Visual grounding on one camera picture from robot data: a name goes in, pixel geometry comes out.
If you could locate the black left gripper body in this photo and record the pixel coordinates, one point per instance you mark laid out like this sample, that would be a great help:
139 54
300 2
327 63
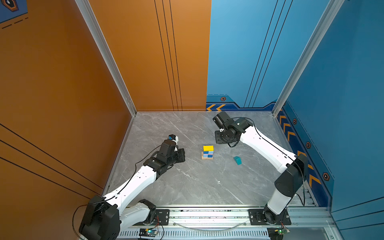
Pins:
177 157

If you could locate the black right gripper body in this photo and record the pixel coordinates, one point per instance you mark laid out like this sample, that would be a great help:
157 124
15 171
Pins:
221 138

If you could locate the natural wood block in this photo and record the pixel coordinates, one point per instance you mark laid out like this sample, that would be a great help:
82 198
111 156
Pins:
207 158

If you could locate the yellow wood block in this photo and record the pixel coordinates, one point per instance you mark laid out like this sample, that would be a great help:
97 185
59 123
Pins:
208 148

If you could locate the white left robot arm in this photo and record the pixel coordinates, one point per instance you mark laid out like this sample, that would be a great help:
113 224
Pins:
106 216

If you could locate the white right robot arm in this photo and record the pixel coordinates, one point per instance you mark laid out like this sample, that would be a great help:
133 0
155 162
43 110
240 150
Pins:
292 167

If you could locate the teal wood block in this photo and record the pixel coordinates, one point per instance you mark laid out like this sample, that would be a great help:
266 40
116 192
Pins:
238 160

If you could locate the left circuit board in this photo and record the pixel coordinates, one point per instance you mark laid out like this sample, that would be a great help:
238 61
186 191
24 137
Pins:
148 233

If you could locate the circuit board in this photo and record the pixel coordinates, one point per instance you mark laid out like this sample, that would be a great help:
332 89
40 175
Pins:
282 231
148 233

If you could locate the right circuit board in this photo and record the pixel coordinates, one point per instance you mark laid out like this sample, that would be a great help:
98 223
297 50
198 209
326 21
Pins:
282 231

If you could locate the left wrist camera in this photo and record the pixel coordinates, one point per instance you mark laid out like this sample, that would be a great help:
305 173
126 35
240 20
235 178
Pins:
173 138

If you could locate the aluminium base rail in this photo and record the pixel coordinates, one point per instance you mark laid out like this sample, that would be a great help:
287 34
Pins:
235 223

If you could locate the aluminium corner post right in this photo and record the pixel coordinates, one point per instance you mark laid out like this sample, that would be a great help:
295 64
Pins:
318 34

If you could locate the aluminium corner post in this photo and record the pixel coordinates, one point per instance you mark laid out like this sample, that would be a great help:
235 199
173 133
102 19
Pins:
318 34
101 42

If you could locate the aluminium corner post left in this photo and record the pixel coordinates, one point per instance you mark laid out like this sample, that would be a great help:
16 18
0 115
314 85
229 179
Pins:
101 42

